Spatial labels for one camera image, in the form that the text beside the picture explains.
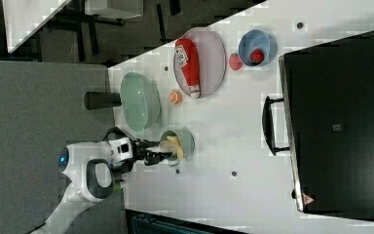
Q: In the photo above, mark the green mug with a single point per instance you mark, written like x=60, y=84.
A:
x=187, y=144

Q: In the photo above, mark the green marker pen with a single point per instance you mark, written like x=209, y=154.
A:
x=119, y=185

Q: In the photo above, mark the yellow plush peeled banana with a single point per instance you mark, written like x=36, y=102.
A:
x=172, y=144

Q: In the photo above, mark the red plush ketchup bottle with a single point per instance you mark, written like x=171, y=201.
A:
x=186, y=55

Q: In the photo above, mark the orange slice toy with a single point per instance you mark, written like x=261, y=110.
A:
x=175, y=97

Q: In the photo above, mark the blue bowl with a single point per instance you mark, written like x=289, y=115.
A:
x=257, y=39

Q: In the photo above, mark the green colander bowl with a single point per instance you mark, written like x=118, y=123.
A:
x=140, y=101

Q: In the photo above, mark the red strawberry toy in bowl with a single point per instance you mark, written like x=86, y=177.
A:
x=257, y=56

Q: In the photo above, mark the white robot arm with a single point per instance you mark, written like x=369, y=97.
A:
x=91, y=166

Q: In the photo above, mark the white side table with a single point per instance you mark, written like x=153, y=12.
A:
x=24, y=17

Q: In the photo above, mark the red strawberry toy on table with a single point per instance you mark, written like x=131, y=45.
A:
x=235, y=62

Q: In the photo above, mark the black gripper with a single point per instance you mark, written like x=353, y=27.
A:
x=140, y=152

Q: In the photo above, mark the black cylinder cup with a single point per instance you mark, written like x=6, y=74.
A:
x=97, y=100

